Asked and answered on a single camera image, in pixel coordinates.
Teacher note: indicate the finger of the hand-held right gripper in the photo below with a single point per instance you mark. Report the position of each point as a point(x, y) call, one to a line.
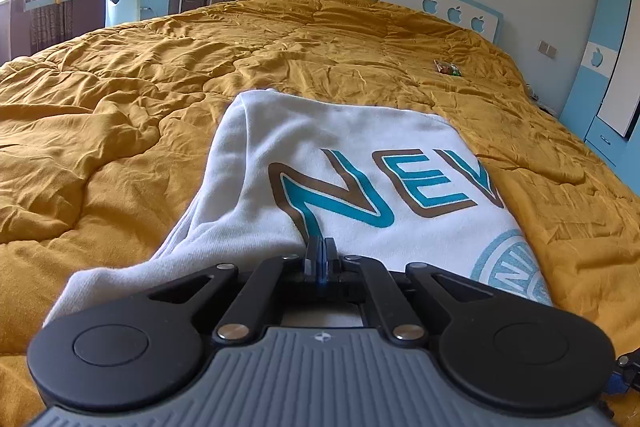
point(613, 383)

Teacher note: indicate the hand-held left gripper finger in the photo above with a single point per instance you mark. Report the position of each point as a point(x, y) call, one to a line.
point(326, 264)
point(314, 264)

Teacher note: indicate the white printed shirt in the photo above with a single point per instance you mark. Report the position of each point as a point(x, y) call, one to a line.
point(360, 167)

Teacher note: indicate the small snack packet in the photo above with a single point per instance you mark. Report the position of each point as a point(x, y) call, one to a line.
point(447, 68)

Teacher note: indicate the mustard yellow blanket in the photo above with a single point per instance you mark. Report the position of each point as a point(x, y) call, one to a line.
point(125, 117)

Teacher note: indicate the blue and white wardrobe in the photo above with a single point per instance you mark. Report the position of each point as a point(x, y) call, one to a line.
point(595, 72)

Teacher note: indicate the wall switch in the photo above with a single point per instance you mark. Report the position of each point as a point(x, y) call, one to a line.
point(547, 48)

